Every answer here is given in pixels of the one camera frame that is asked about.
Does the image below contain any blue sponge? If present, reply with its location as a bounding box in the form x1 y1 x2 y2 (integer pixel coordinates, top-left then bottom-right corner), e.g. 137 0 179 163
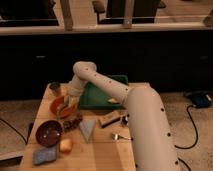
32 146 57 165

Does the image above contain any dark maroon bowl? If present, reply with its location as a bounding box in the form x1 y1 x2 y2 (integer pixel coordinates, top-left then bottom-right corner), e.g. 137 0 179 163
35 120 62 147

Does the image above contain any black cable left floor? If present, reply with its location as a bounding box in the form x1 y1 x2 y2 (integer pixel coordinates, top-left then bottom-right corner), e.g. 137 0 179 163
0 117 29 145

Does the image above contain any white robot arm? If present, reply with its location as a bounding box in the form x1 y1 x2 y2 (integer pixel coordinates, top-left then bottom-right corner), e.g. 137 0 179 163
68 61 180 171

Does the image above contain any green pepper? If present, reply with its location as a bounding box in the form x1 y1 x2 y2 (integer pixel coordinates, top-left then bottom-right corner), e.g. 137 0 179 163
56 96 78 119

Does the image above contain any brown grape bunch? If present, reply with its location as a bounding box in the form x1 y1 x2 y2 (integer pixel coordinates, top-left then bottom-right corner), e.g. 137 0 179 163
63 117 83 132

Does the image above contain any white handled utensil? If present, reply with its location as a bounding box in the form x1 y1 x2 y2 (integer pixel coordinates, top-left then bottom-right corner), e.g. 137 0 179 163
121 115 129 127

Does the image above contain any yellow orange fruit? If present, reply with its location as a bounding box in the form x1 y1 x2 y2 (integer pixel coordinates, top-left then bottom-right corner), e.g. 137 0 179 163
59 139 73 153

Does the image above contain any wooden black block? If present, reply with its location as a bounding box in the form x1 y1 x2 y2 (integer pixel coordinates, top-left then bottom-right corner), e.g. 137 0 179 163
98 111 121 128

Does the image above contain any blue device on floor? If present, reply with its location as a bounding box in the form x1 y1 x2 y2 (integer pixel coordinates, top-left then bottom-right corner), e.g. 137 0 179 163
190 93 212 108

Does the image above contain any small dark cup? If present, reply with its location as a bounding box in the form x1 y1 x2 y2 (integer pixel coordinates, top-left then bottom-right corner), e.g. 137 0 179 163
49 82 61 97

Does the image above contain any black cable on floor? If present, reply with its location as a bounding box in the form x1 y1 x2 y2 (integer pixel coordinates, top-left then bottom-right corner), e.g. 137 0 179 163
174 104 200 150

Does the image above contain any grey triangular cloth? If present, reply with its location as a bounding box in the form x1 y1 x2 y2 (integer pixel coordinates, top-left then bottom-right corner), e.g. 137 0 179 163
79 120 96 143

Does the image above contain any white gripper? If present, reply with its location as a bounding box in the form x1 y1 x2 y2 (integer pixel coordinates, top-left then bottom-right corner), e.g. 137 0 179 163
67 75 85 98

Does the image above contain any yellow corn cob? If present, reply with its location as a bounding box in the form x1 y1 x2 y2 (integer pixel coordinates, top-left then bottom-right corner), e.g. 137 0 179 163
107 98 119 104

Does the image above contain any green tray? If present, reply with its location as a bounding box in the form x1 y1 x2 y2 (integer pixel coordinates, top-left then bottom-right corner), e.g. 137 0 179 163
79 82 123 110

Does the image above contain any silver fork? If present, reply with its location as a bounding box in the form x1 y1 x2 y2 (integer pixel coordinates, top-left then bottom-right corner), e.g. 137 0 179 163
111 133 132 140

